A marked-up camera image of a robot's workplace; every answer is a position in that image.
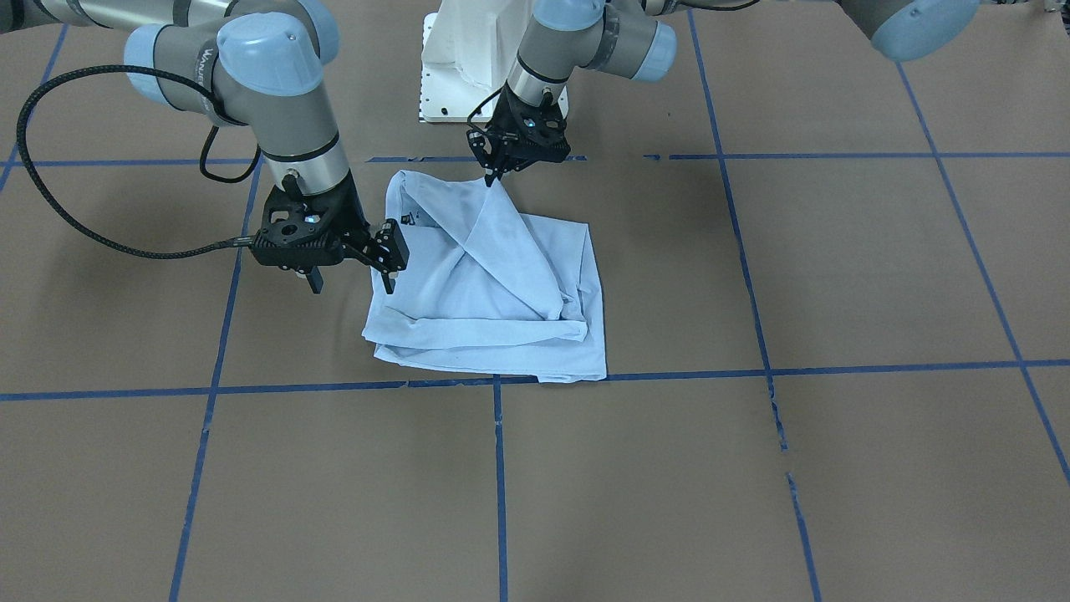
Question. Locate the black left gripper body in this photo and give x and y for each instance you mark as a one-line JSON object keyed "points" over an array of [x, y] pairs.
{"points": [[501, 134]]}

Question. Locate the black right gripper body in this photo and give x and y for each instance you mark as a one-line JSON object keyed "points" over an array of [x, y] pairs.
{"points": [[349, 215]]}

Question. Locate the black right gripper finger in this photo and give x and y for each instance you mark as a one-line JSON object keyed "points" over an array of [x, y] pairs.
{"points": [[314, 279], [386, 253]]}

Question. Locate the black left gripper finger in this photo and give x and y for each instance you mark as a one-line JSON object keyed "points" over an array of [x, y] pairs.
{"points": [[494, 170]]}

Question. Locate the light blue t-shirt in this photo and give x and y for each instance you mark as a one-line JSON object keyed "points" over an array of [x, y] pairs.
{"points": [[488, 289]]}

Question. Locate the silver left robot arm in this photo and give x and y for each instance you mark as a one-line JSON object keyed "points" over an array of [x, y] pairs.
{"points": [[629, 40]]}

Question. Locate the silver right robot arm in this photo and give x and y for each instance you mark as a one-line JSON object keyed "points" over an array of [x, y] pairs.
{"points": [[240, 63]]}

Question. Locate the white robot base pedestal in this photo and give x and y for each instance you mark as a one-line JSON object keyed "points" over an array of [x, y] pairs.
{"points": [[468, 48]]}

